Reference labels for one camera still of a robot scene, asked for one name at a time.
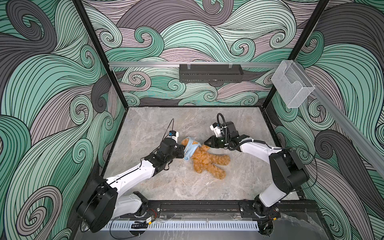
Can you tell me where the aluminium wall rail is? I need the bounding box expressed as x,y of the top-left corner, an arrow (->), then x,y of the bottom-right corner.
296,63 -> 384,176
108,61 -> 280,69

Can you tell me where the aluminium back wall rail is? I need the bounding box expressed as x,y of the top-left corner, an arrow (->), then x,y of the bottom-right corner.
108,61 -> 280,69

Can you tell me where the clear plastic wall holder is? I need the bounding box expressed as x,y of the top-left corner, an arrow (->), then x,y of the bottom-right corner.
271,60 -> 315,109

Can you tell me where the brown teddy bear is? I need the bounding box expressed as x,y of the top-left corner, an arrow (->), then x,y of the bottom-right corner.
189,144 -> 231,180

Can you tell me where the light blue bear hoodie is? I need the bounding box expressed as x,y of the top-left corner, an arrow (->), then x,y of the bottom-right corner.
182,137 -> 201,161

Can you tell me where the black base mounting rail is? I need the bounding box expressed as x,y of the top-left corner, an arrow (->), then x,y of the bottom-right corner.
134,200 -> 319,219

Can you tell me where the white slotted cable duct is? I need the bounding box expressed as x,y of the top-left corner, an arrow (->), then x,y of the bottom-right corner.
102,220 -> 259,231

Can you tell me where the black perforated wall tray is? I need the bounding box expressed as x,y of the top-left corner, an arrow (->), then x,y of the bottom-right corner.
179,65 -> 244,84

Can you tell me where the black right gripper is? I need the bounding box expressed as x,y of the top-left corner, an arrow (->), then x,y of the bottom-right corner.
203,135 -> 232,148

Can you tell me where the aluminium right wall rail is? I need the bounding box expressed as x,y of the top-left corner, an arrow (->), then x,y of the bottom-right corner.
296,63 -> 384,176

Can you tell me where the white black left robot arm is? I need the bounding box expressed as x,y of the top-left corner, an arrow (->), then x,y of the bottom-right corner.
76,137 -> 185,233

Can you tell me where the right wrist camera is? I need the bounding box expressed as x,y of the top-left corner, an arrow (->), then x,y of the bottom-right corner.
210,123 -> 225,138

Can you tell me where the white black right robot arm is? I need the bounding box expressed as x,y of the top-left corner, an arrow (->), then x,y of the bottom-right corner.
205,122 -> 310,215

